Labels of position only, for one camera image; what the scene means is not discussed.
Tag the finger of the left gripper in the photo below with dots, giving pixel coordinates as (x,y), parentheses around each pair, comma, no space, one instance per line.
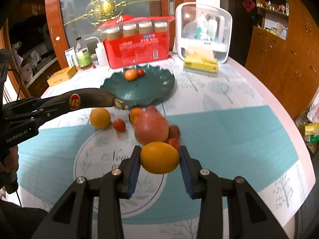
(23,106)
(39,117)

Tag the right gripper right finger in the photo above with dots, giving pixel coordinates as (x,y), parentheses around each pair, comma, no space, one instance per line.
(249,216)

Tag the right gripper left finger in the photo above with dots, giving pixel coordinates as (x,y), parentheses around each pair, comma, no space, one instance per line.
(72,215)

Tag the dark overripe banana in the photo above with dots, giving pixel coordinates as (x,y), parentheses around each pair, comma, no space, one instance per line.
(83,98)

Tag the yellow orange round fruit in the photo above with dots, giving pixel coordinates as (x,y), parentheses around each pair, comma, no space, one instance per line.
(100,118)

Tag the small red cherry tomato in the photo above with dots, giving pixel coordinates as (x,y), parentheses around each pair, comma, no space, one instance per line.
(119,125)

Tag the orange persimmon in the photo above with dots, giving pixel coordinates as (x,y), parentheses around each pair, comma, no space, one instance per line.
(134,115)

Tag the yellow lemon fruit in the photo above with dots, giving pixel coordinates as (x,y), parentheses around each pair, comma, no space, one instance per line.
(159,158)

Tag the brown lychee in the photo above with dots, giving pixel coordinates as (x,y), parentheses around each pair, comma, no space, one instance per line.
(174,132)

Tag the large red apple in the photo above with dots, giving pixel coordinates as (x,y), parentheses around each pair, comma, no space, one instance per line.
(151,127)

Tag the yellow flat box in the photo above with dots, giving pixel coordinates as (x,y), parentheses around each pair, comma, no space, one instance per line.
(61,76)

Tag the small white medicine box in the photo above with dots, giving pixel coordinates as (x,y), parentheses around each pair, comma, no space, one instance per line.
(71,57)

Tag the green label glass bottle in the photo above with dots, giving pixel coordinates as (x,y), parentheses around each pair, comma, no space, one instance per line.
(82,53)

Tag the small glass jar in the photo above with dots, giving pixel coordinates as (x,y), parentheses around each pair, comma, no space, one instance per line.
(94,60)

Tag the white squeeze bottle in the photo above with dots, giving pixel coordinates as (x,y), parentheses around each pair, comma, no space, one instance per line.
(100,52)

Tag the teal printed tablecloth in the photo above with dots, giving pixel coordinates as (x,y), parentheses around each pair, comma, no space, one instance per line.
(231,123)

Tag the small orange kumquat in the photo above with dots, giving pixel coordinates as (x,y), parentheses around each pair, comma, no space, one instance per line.
(131,74)

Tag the glass door gold ornament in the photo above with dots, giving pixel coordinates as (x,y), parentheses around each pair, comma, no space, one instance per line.
(82,18)

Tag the tiny red cherry tomato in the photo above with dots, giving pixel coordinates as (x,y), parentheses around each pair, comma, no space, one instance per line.
(141,72)

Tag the red packaged jar box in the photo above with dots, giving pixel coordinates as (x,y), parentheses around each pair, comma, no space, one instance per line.
(132,40)

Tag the dark green leaf plate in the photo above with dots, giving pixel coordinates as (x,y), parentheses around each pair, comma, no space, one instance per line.
(156,85)

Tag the yellow tissue pack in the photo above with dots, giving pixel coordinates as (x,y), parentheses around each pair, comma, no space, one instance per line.
(201,61)

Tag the wooden cabinet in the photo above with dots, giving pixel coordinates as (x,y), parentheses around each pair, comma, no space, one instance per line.
(283,53)

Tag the white cosmetic storage box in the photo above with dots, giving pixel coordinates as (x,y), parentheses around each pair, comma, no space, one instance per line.
(203,26)

